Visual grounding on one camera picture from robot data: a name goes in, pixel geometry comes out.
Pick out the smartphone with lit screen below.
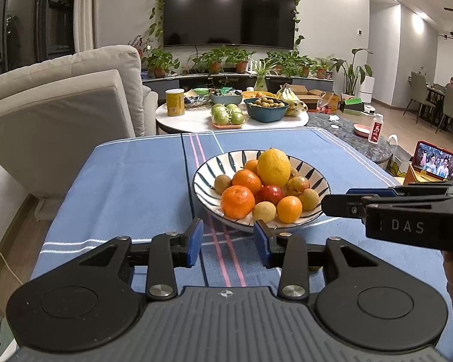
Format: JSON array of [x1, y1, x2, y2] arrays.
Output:
[[413, 141, 453, 181]]

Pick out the white curtain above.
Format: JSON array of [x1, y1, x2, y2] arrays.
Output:
[[73, 0, 101, 51]]

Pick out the green box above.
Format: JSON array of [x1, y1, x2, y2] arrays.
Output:
[[342, 98, 365, 117]]

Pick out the dining table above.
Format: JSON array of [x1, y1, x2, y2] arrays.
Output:
[[426, 86, 450, 100]]

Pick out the yellow banana bunch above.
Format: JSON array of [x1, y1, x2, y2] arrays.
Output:
[[275, 84, 308, 117]]

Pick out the flat cardboard box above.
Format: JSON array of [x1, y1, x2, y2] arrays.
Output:
[[298, 88, 323, 111]]

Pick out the white bowl with dark stripes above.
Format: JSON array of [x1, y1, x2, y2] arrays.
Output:
[[192, 149, 331, 230]]

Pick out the heap of small longans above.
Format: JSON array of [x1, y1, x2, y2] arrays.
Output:
[[249, 98, 285, 108]]

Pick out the white paper bag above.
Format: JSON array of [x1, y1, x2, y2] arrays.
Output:
[[385, 135, 414, 177]]

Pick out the glass vase with green plant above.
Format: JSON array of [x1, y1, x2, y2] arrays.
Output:
[[249, 58, 280, 92]]

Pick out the dark window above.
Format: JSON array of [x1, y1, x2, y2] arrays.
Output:
[[0, 0, 78, 70]]

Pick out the white bottle with red label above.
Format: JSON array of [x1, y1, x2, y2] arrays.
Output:
[[368, 114, 384, 144]]

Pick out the orange wooden box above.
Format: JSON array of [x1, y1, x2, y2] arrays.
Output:
[[403, 162, 453, 185]]

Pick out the beige recliner armchair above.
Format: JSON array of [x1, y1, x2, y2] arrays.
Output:
[[0, 44, 159, 200]]

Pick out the wall-mounted black television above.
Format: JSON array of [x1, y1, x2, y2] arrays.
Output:
[[163, 0, 297, 50]]

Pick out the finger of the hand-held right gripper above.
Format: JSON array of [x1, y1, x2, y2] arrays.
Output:
[[345, 180, 453, 197], [321, 194, 384, 219]]

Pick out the small smooth orange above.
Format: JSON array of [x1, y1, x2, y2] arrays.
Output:
[[276, 195, 303, 224]]

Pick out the yellow can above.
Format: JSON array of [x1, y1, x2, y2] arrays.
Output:
[[165, 88, 185, 117]]

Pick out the tall leafy floor plant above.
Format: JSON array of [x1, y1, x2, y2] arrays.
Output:
[[330, 47, 374, 100]]

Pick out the red berry branches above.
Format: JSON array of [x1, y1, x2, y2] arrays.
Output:
[[128, 35, 152, 59]]

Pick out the dark blue bowl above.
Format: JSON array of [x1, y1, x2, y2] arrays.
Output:
[[244, 97, 290, 123]]

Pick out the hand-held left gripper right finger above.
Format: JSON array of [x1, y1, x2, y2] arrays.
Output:
[[254, 221, 393, 301]]

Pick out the white air purifier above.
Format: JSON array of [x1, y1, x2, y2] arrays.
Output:
[[357, 75, 375, 104]]

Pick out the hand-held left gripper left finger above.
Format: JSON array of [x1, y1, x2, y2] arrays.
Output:
[[60, 218, 204, 301]]

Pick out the red small apple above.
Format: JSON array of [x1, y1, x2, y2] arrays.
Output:
[[257, 185, 285, 206]]

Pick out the large yellow lemon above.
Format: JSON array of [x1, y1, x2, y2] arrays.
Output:
[[257, 148, 291, 188]]

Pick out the grey-green bowl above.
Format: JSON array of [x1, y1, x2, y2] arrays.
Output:
[[209, 92, 243, 105]]

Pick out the round white coffee table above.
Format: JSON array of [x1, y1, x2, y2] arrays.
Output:
[[156, 100, 310, 134]]

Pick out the pile of snack packets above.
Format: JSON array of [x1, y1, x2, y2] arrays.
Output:
[[184, 90, 212, 108]]

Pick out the clear plastic bag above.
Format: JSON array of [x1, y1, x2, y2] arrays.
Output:
[[322, 92, 342, 116]]

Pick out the blue striped tablecloth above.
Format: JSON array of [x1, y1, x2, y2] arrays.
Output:
[[30, 128, 453, 325]]

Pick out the potted green plant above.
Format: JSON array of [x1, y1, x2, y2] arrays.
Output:
[[226, 48, 256, 74], [141, 48, 180, 78], [266, 51, 300, 78], [314, 57, 336, 80], [189, 47, 227, 75], [296, 56, 316, 78]]

